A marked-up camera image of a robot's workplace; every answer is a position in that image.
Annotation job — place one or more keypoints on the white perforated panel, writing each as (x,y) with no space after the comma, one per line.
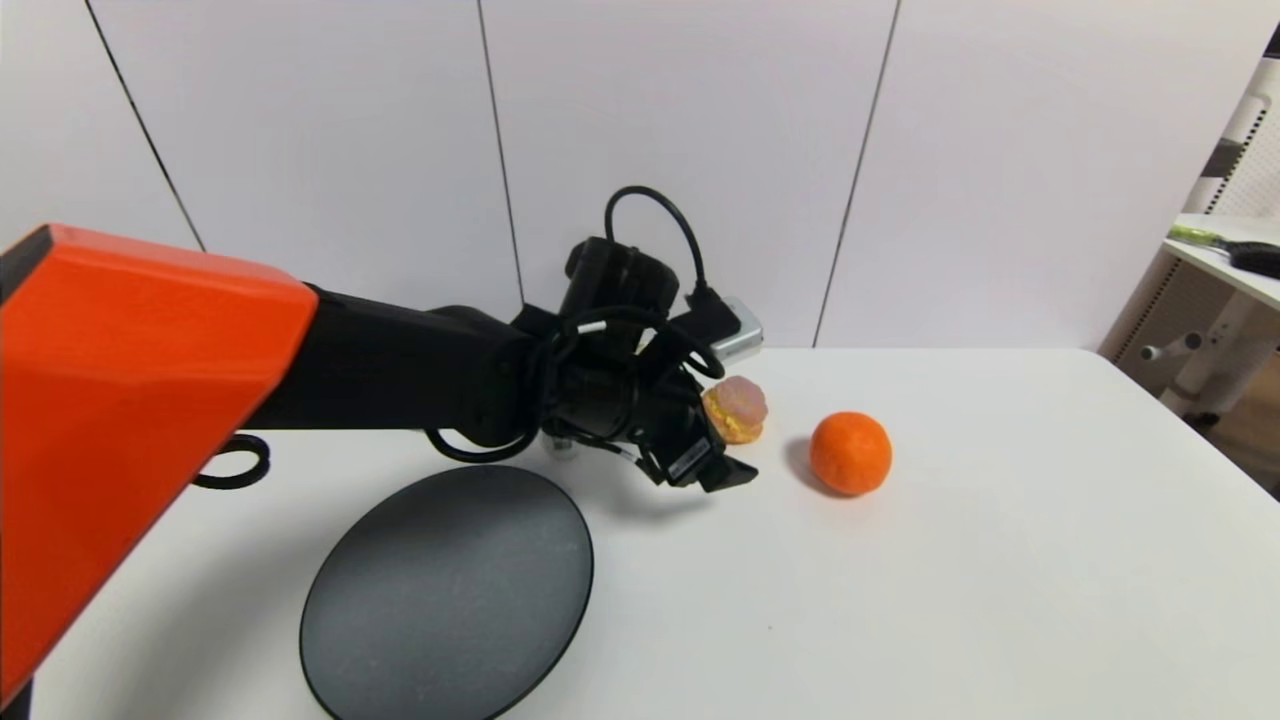
(1245,150)

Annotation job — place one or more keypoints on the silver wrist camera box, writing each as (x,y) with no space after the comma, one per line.
(735,335)

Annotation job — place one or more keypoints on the gray round plate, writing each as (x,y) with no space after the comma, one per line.
(450,600)

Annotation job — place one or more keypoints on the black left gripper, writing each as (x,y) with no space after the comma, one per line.
(692,459)

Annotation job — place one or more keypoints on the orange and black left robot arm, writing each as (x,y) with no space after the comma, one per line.
(140,400)

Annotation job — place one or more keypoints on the white side desk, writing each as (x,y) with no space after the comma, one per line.
(1215,330)

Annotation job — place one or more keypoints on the black brush object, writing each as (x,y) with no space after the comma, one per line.
(1255,262)

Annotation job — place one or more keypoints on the pink cream puff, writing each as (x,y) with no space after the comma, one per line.
(740,410)

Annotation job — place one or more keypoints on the orange fruit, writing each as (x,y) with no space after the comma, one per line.
(850,454)

